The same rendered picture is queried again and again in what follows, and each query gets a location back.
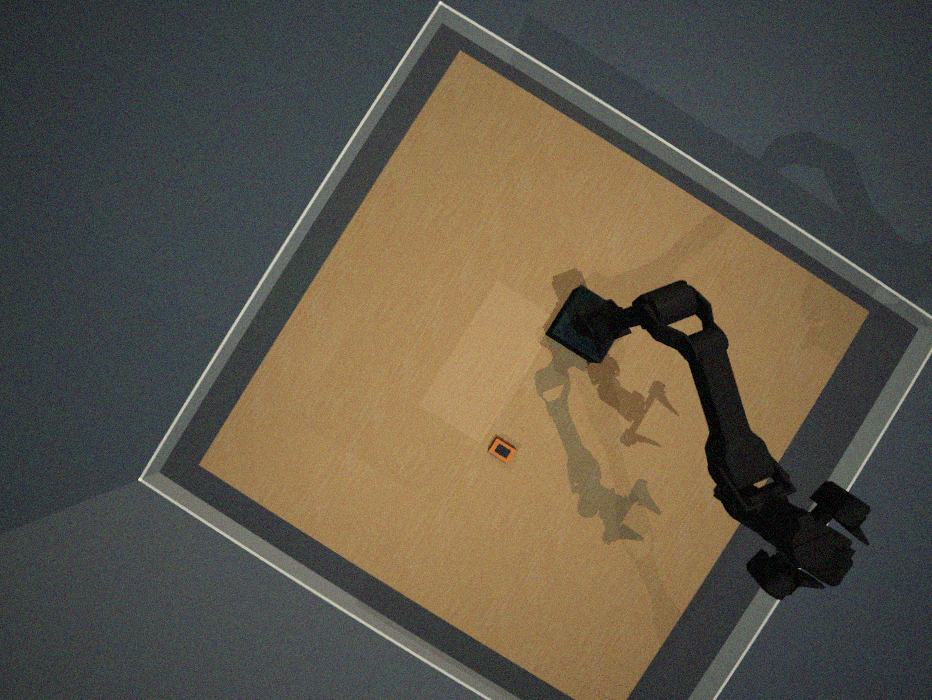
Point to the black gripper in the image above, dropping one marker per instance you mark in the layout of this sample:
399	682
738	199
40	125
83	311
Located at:
779	578

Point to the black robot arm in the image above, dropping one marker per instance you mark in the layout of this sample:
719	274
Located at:
736	457

